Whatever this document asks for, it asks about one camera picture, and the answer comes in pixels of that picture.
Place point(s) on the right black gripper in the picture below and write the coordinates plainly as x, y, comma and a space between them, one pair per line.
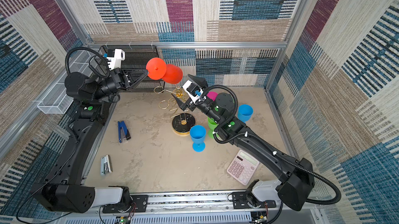
184, 106

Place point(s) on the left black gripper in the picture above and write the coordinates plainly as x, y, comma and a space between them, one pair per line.
122, 81

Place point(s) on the magenta plastic wine glass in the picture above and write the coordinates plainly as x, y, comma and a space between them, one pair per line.
212, 95

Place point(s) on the red plastic wine glass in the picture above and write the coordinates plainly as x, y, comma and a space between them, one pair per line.
158, 69

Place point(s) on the green plastic wine glass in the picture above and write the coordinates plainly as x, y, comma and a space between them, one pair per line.
212, 125

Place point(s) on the blue plastic wine glass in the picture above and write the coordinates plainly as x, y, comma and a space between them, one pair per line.
198, 134
245, 112

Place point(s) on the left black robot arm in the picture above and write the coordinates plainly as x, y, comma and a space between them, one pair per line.
61, 190

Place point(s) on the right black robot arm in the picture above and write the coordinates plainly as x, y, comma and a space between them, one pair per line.
220, 103

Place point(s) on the black mesh shelf rack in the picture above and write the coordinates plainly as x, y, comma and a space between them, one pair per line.
135, 62

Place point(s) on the pink calculator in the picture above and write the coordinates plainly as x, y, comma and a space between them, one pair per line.
243, 167

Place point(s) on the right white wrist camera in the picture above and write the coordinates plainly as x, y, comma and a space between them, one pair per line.
195, 93

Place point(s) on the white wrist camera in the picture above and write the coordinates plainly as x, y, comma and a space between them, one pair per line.
115, 58
195, 93

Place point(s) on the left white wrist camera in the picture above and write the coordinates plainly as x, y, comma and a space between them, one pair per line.
115, 58

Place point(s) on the gold wire wine glass rack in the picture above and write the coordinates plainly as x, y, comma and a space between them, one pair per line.
181, 120

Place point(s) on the white wire mesh basket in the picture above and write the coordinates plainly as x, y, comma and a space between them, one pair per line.
55, 100

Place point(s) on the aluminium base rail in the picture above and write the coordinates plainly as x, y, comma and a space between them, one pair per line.
200, 207

